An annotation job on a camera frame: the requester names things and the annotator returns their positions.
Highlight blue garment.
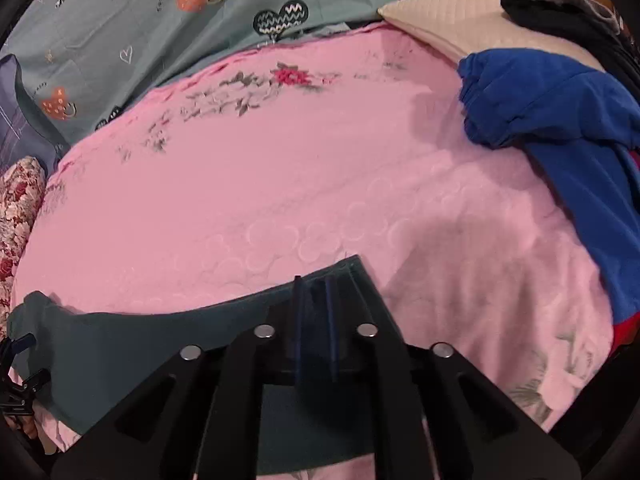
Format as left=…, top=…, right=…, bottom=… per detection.
left=458, top=48, right=639, bottom=325

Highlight red floral rolled quilt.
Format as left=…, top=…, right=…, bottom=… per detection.
left=0, top=156, right=46, bottom=338

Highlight dark teal pants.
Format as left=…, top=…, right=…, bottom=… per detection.
left=5, top=253, right=404, bottom=477

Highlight white textured pillow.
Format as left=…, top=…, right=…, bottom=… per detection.
left=378, top=0, right=603, bottom=70

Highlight teal heart-print sheet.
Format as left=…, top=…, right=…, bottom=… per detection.
left=2, top=0, right=394, bottom=144

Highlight pink floral bed sheet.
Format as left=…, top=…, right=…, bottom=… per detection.
left=13, top=25, right=613, bottom=479

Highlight black garment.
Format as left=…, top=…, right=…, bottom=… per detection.
left=500, top=0, right=639, bottom=96

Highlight red cloth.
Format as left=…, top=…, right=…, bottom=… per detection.
left=608, top=146, right=639, bottom=348

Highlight purple plaid sheet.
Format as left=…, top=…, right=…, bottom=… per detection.
left=0, top=54, right=70, bottom=178

